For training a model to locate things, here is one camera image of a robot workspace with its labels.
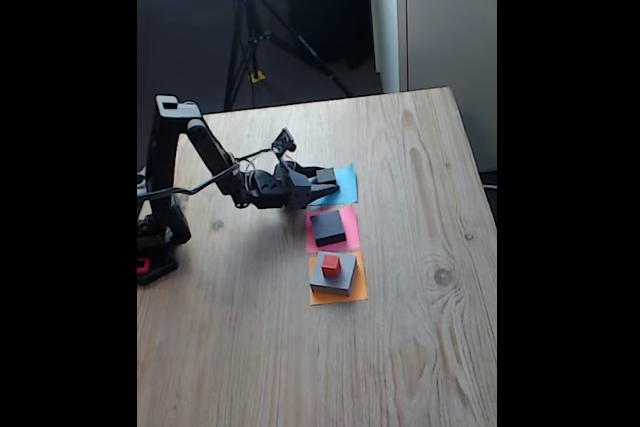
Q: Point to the red black table clamp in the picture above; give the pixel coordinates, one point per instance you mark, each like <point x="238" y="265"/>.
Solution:
<point x="142" y="265"/>

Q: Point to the orange paper sheet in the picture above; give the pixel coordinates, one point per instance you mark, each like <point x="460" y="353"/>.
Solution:
<point x="361" y="287"/>

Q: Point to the small red cube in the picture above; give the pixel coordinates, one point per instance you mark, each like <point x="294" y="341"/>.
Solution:
<point x="331" y="266"/>

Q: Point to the white grey cabinet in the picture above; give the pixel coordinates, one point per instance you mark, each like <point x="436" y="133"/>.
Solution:
<point x="450" y="22"/>

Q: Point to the medium black square block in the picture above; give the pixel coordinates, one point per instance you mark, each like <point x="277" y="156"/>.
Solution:
<point x="327" y="227"/>

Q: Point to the yellow tag on tripod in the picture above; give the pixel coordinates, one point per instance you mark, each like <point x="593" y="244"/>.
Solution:
<point x="257" y="77"/>

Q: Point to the large grey square block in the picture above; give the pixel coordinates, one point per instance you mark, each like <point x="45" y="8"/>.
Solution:
<point x="320" y="281"/>

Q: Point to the blue paper sheet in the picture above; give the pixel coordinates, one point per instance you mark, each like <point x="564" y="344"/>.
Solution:
<point x="350" y="187"/>

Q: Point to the small dark grey cube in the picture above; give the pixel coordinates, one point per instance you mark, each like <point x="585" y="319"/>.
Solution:
<point x="326" y="175"/>

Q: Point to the black tripod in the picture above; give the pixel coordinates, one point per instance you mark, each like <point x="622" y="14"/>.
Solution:
<point x="248" y="37"/>

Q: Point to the pink paper sheet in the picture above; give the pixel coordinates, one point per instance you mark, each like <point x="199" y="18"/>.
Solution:
<point x="352" y="227"/>

